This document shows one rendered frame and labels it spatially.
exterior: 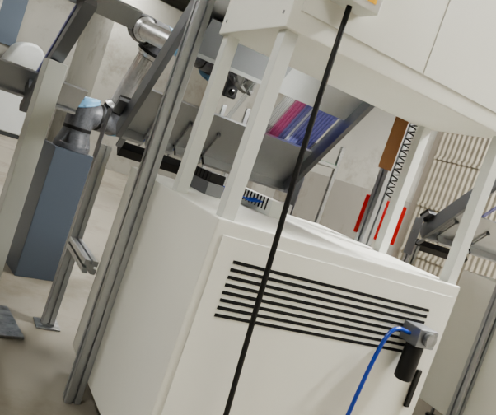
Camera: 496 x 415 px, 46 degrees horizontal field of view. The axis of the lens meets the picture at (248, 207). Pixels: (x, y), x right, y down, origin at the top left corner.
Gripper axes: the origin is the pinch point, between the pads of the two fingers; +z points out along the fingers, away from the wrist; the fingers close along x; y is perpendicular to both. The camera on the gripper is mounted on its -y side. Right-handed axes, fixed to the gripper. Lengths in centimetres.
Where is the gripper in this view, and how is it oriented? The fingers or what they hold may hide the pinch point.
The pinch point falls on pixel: (245, 93)
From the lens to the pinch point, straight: 194.0
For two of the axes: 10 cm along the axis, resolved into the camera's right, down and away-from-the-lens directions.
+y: 5.1, -6.9, -5.1
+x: 8.4, 2.6, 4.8
